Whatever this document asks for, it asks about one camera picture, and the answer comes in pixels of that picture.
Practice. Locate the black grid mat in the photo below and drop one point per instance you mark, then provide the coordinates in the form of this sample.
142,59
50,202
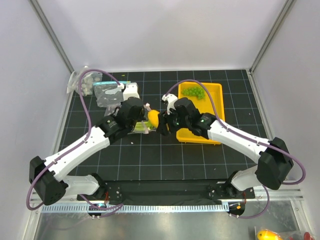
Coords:
156,157

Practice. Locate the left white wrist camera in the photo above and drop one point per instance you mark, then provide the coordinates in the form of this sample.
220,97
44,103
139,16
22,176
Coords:
130,91

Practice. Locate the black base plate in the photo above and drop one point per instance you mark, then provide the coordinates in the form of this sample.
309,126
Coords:
168,192

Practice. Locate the green grape bunch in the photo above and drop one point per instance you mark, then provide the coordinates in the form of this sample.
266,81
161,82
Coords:
197,92

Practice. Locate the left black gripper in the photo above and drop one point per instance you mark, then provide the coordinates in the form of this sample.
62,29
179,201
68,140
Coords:
141,116

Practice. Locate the slotted cable duct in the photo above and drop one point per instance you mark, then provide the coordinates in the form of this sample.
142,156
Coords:
85,208

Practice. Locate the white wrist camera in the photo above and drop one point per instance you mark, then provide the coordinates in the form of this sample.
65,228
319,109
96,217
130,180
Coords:
130,91
169,100

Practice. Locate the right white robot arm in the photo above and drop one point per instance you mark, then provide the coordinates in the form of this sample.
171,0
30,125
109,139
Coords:
272,163

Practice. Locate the green leek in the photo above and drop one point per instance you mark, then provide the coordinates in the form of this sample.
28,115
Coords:
143,127

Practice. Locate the pink zip top bag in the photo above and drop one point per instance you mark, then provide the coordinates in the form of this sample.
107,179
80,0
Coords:
111,109

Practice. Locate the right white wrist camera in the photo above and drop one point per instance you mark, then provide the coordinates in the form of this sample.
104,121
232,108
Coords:
169,100

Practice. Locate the yellow toy fruit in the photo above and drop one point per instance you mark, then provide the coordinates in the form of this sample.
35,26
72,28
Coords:
265,234

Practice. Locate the blue zip top bag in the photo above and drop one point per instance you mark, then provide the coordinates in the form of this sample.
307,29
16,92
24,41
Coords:
109,93

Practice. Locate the yellow lemon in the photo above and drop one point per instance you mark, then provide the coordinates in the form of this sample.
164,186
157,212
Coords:
153,117

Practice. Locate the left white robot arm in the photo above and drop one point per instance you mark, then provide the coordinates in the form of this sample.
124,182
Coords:
50,177

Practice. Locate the yellow plastic tray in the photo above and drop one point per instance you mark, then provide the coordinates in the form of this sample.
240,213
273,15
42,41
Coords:
213,103

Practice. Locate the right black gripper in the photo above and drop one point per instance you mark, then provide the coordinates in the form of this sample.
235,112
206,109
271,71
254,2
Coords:
165,121

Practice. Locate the clear bag with round pieces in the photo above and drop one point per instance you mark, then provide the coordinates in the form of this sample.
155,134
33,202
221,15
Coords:
86,83

